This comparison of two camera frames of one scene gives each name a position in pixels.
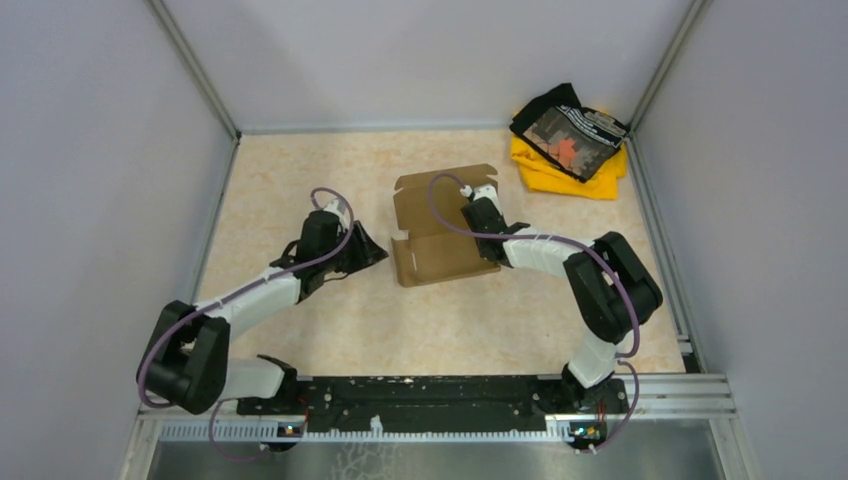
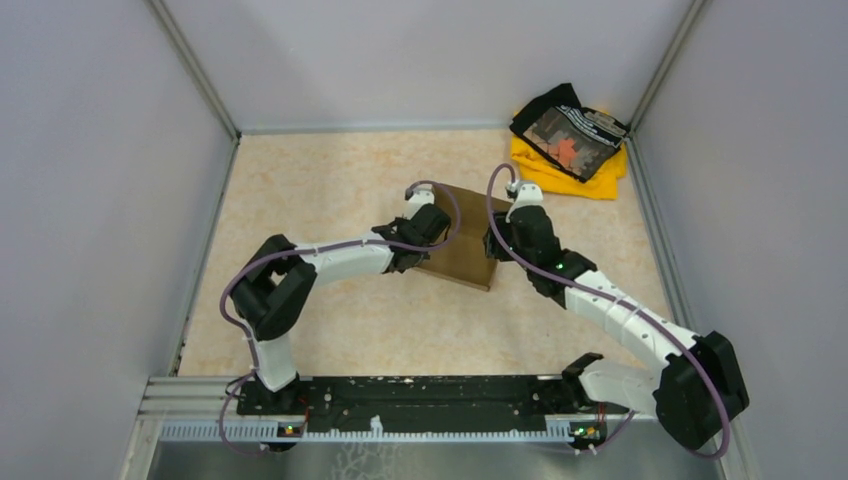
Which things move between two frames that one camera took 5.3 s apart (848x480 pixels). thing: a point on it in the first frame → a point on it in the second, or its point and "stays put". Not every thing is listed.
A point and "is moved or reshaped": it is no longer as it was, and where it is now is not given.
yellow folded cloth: x=539 y=174 stays put
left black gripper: x=366 y=251 → x=400 y=222
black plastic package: x=572 y=139 stays put
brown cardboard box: x=431 y=251 is moved or reshaped
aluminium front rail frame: x=650 y=399 stays put
